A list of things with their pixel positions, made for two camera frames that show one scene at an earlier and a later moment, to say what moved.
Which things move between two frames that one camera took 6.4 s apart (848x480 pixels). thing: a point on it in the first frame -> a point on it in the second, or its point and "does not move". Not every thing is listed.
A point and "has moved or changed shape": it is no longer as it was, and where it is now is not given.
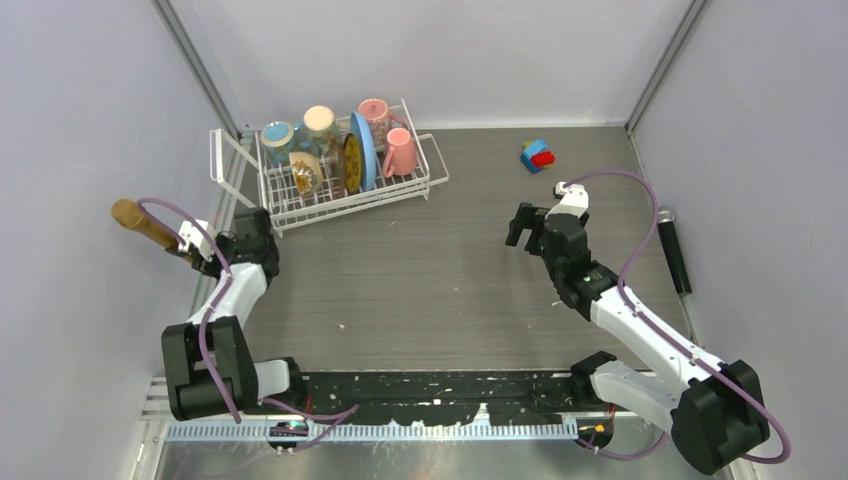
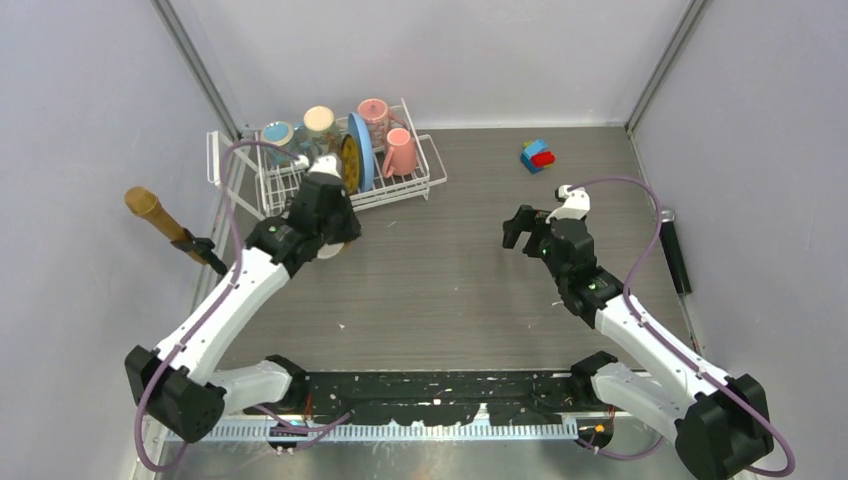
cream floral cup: x=321 y=129 does not move
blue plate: x=367 y=151 does not move
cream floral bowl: x=308 y=173 has moved or changed shape
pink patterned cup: x=376 y=114 does not move
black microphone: x=669 y=233 does not move
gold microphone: x=128 y=213 -> x=145 y=203
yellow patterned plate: x=352 y=165 does not move
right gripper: x=525 y=219 does not move
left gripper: x=205 y=266 -> x=351 y=231
